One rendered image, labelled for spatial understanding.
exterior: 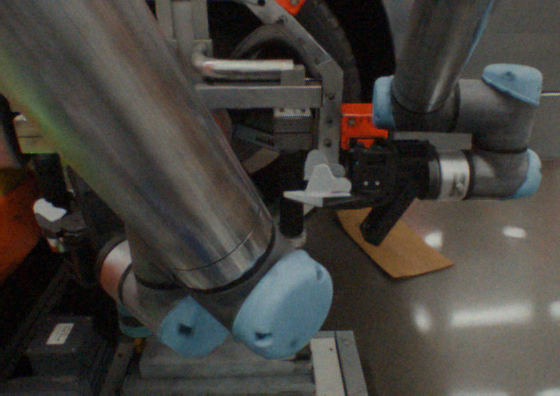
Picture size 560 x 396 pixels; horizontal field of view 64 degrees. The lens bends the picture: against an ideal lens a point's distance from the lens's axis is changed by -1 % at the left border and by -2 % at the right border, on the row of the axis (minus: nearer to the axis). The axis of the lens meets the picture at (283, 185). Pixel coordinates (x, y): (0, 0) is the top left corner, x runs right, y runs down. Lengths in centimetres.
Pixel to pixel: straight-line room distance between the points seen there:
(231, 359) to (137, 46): 109
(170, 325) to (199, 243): 20
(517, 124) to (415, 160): 14
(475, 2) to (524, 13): 58
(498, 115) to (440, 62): 18
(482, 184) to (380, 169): 15
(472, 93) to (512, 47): 38
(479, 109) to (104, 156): 52
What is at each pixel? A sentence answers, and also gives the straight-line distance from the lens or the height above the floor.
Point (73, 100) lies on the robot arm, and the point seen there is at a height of 107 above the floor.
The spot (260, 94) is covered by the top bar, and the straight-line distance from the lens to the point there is 62.
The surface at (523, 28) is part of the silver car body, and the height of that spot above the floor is 102.
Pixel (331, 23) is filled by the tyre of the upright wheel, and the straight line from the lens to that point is 89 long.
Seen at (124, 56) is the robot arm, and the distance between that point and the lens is 20.
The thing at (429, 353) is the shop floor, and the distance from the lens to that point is 162.
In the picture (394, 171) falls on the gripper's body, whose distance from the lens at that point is 63.
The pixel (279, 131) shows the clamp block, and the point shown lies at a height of 93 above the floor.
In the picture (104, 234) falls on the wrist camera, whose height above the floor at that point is 84.
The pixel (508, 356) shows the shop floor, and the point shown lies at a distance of 171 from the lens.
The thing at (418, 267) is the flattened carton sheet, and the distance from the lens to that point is 197.
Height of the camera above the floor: 112
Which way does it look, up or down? 25 degrees down
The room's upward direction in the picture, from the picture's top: straight up
